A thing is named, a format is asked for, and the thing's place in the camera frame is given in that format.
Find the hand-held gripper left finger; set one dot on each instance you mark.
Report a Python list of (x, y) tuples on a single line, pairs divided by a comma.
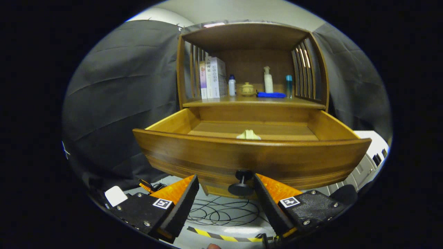
[(183, 204)]

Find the green soap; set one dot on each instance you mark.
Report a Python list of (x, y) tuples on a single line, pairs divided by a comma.
[(248, 135)]

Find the white side cabinet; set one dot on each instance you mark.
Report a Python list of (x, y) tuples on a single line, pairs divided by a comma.
[(367, 159)]

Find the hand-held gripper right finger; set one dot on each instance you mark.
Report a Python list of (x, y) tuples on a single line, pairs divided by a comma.
[(268, 204)]

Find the wooden countertop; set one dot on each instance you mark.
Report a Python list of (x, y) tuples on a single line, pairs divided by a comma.
[(242, 101)]

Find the white book black lettering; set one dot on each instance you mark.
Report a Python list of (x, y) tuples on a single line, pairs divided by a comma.
[(208, 76)]

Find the white pump bottle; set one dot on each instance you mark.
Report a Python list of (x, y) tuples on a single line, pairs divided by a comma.
[(268, 83)]

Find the pink purple book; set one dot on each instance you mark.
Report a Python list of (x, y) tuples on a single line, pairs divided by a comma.
[(203, 79)]

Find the white bottle blue cap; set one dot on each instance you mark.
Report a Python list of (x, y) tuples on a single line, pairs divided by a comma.
[(232, 86)]

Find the blue folded cloth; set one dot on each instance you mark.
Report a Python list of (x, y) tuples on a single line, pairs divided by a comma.
[(271, 94)]

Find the small white box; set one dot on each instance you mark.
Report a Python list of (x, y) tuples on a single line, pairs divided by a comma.
[(116, 196)]

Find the teal clear bottle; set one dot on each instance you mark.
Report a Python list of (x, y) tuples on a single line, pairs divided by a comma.
[(289, 86)]

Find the white patterned book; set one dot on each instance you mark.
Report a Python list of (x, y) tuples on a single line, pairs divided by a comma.
[(219, 77)]

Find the orange black tool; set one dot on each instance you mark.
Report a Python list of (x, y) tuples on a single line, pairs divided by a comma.
[(148, 186)]

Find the yellow black hazard tape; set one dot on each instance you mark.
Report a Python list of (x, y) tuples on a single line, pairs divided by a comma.
[(221, 237)]

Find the yellow lidded teacup with saucer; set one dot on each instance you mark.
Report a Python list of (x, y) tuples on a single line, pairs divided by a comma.
[(247, 90)]

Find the wooden drawer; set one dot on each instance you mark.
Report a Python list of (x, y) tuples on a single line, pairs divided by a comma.
[(242, 155)]

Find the wooden cabinet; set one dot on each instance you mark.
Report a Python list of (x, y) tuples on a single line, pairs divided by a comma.
[(249, 38)]

